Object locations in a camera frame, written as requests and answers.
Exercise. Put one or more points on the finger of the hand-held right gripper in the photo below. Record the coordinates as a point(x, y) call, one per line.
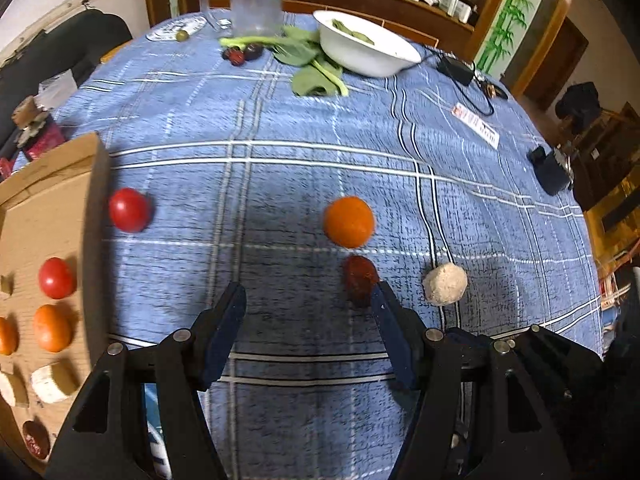
point(575, 375)

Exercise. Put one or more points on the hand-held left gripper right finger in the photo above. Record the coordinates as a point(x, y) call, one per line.
point(395, 345)

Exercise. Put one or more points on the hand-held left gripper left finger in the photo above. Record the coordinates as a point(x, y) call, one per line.
point(220, 340)

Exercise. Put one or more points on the small red date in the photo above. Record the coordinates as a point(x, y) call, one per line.
point(359, 277)

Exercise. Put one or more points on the orange mandarin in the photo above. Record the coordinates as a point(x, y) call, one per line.
point(348, 221)
point(51, 327)
point(6, 336)

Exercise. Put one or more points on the beige cylindrical food chunk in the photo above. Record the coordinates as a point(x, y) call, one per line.
point(52, 382)
point(12, 389)
point(445, 284)

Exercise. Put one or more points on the red tomato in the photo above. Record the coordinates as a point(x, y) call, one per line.
point(130, 210)
point(57, 277)

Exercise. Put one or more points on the large red date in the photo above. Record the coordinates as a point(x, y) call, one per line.
point(36, 439)

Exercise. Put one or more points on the brown cardboard box tray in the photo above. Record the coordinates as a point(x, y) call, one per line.
point(50, 200)

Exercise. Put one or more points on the small beige food chunk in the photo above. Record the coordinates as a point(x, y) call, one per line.
point(6, 284)

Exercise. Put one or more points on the wooden chair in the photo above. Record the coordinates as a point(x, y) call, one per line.
point(615, 190)

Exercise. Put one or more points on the small black device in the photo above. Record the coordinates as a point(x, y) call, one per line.
point(550, 170)

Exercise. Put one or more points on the blue plaid tablecloth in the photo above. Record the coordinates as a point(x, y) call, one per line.
point(300, 125)

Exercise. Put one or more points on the white and red paper tag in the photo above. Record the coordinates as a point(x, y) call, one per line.
point(475, 124)

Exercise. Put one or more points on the dark red jar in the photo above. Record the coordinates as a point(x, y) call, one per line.
point(42, 137)

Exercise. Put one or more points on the black bag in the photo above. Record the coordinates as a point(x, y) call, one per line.
point(580, 102)

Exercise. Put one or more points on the green leafy vegetable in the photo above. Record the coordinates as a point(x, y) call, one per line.
point(310, 80)

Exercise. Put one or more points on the black power adapter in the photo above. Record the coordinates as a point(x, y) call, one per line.
point(456, 69)

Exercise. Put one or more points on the small dark red fruit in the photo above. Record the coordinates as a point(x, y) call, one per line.
point(234, 55)

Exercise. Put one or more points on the white bowl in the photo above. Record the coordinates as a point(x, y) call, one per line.
point(370, 55)

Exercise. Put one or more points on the small dark purple fruit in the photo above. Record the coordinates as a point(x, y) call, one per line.
point(253, 50)

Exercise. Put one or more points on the clear plastic bag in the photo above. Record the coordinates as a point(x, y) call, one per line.
point(55, 86)

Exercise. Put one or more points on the yellow flat object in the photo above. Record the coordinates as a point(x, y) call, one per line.
point(115, 52)

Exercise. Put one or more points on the green olive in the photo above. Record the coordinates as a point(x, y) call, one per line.
point(182, 36)

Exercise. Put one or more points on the white and blue plate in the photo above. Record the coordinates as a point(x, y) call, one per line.
point(165, 32)

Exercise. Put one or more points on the green leaves in bowl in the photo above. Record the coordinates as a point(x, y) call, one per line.
point(355, 34)

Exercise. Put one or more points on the wooden sideboard cabinet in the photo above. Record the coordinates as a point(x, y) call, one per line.
point(440, 30)

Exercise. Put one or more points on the wooden door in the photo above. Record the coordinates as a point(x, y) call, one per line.
point(560, 55)

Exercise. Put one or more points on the black leather sofa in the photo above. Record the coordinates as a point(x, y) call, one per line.
point(75, 50)

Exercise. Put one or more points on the small white box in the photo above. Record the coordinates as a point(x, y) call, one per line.
point(460, 7)

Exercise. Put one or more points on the green bamboo wall sticker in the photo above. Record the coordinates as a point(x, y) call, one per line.
point(510, 10)

